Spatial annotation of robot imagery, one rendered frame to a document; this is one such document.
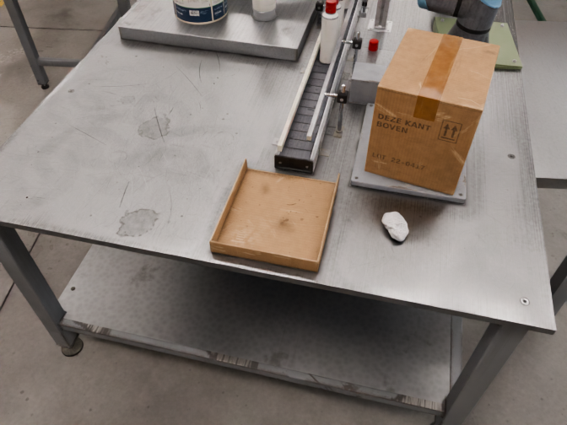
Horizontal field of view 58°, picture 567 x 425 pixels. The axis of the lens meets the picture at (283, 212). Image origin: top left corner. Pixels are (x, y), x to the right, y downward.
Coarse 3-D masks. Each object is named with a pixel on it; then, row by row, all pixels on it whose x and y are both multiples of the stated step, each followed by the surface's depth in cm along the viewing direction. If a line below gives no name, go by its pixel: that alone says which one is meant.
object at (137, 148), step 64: (128, 64) 178; (192, 64) 178; (256, 64) 178; (384, 64) 178; (64, 128) 154; (128, 128) 154; (192, 128) 154; (256, 128) 154; (512, 128) 154; (0, 192) 136; (64, 192) 136; (128, 192) 136; (192, 192) 136; (384, 192) 136; (512, 192) 136; (192, 256) 121; (384, 256) 121; (448, 256) 121; (512, 256) 121; (512, 320) 110
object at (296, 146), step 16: (352, 16) 191; (320, 64) 168; (336, 64) 168; (320, 80) 162; (304, 96) 156; (304, 112) 151; (320, 112) 151; (304, 128) 146; (288, 144) 141; (304, 144) 141
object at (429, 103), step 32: (416, 32) 135; (416, 64) 124; (448, 64) 124; (480, 64) 124; (384, 96) 119; (416, 96) 116; (448, 96) 115; (480, 96) 115; (384, 128) 126; (416, 128) 122; (448, 128) 119; (384, 160) 133; (416, 160) 129; (448, 160) 125; (448, 192) 132
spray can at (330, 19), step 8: (328, 0) 155; (336, 0) 155; (328, 8) 155; (336, 8) 156; (328, 16) 156; (336, 16) 157; (328, 24) 158; (336, 24) 159; (328, 32) 160; (336, 32) 161; (328, 40) 162; (336, 40) 164; (320, 48) 166; (328, 48) 164; (320, 56) 168; (328, 56) 166; (328, 64) 168
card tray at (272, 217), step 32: (256, 192) 135; (288, 192) 135; (320, 192) 135; (224, 224) 127; (256, 224) 127; (288, 224) 127; (320, 224) 127; (256, 256) 119; (288, 256) 116; (320, 256) 117
